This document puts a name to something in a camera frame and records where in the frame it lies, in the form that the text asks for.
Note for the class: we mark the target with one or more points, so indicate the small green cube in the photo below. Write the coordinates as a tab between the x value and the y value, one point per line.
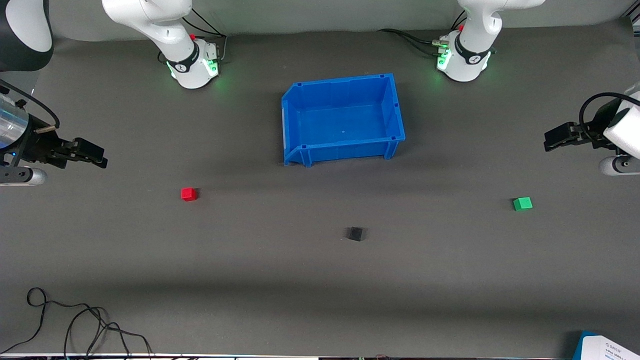
523	203

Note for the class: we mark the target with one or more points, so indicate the dark grey table mat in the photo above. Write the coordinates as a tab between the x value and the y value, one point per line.
250	280

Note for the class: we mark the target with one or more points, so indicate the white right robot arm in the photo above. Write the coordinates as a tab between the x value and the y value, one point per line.
150	20

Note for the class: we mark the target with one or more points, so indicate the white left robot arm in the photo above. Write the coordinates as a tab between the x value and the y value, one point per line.
475	55

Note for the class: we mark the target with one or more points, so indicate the white and blue paper box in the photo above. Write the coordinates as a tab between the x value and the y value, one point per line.
610	350

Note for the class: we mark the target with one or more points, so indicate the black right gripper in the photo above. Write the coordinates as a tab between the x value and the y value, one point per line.
36	146

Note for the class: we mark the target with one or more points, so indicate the blue plastic storage bin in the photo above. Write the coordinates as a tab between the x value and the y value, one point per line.
345	120

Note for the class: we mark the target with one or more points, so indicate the small red cube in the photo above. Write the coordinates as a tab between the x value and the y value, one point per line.
188	194

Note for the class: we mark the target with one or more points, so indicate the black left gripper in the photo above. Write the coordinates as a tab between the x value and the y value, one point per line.
589	136

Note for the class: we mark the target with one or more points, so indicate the small black cube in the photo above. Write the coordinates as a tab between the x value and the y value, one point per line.
355	234

